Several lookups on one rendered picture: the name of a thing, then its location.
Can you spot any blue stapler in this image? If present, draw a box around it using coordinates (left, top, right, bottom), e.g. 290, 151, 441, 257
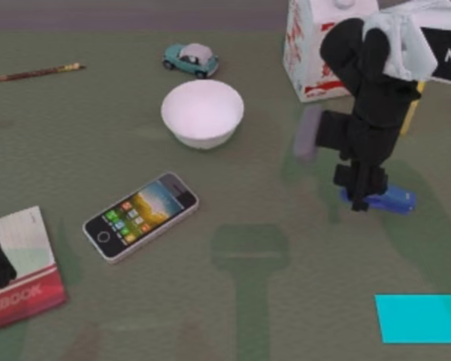
340, 183, 418, 216

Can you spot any cyan paper card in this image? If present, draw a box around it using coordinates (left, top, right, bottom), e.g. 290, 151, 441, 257
374, 293, 451, 344

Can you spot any red and white notebook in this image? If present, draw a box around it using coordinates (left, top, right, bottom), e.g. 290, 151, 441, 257
0, 205, 69, 335

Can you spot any yellow stick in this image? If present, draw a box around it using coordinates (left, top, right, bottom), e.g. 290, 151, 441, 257
399, 80, 426, 137

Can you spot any white and red milk carton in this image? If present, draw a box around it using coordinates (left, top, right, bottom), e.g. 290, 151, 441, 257
283, 0, 380, 103

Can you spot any white smartphone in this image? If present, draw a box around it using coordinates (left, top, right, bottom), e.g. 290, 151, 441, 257
82, 171, 201, 265

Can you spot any white bowl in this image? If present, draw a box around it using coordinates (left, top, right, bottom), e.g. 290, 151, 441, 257
160, 79, 246, 151

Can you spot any red pencil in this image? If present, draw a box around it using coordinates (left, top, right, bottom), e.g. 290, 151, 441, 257
0, 61, 87, 83

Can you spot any teal toy car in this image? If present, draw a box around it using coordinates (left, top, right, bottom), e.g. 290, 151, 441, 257
161, 42, 220, 80

